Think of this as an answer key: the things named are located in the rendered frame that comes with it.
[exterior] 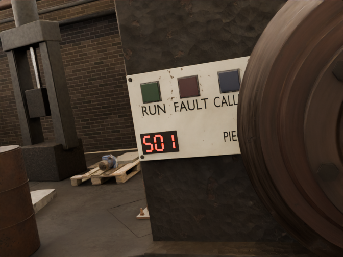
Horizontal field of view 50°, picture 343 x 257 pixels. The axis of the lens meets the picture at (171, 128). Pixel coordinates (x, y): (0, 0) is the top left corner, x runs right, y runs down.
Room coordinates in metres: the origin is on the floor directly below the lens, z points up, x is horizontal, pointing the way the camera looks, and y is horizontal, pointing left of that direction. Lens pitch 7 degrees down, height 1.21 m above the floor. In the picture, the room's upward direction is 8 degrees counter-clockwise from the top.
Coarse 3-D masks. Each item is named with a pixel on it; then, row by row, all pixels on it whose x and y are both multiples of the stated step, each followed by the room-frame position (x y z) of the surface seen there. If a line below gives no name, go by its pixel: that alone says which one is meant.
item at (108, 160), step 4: (104, 156) 5.06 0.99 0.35; (108, 156) 5.03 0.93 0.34; (112, 156) 5.17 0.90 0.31; (104, 160) 4.97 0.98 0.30; (108, 160) 5.01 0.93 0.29; (112, 160) 5.11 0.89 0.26; (116, 160) 5.18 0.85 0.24; (100, 164) 4.98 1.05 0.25; (104, 164) 4.92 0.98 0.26; (108, 164) 4.95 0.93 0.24; (112, 164) 5.09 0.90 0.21; (116, 164) 5.00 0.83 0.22; (100, 168) 4.94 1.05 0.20; (104, 168) 4.92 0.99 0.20; (108, 168) 5.00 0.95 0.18
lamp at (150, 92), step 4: (144, 84) 0.74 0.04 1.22; (148, 84) 0.74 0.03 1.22; (152, 84) 0.73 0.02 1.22; (156, 84) 0.73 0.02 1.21; (144, 88) 0.74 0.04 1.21; (148, 88) 0.74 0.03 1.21; (152, 88) 0.73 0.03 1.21; (156, 88) 0.73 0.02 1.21; (144, 92) 0.74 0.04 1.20; (148, 92) 0.74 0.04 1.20; (152, 92) 0.73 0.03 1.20; (156, 92) 0.73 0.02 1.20; (144, 96) 0.74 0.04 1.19; (148, 96) 0.74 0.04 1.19; (152, 96) 0.73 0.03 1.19; (156, 96) 0.73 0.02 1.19; (144, 100) 0.74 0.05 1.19; (148, 100) 0.74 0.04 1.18; (152, 100) 0.73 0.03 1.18
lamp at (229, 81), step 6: (222, 72) 0.68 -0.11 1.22; (228, 72) 0.68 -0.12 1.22; (234, 72) 0.68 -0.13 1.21; (222, 78) 0.68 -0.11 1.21; (228, 78) 0.68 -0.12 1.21; (234, 78) 0.68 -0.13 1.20; (222, 84) 0.68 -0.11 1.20; (228, 84) 0.68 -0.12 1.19; (234, 84) 0.68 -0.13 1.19; (222, 90) 0.69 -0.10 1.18; (228, 90) 0.68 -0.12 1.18
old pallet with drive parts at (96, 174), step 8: (136, 160) 5.44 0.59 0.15; (96, 168) 5.27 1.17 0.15; (112, 168) 5.12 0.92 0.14; (120, 168) 5.02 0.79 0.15; (128, 168) 4.97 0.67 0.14; (136, 168) 5.25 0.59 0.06; (80, 176) 4.98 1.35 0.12; (88, 176) 4.91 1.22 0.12; (96, 176) 4.86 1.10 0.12; (104, 176) 4.83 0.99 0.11; (112, 176) 5.18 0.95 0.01; (120, 176) 4.77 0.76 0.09; (128, 176) 4.99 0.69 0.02; (72, 184) 4.98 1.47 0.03; (96, 184) 4.87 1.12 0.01
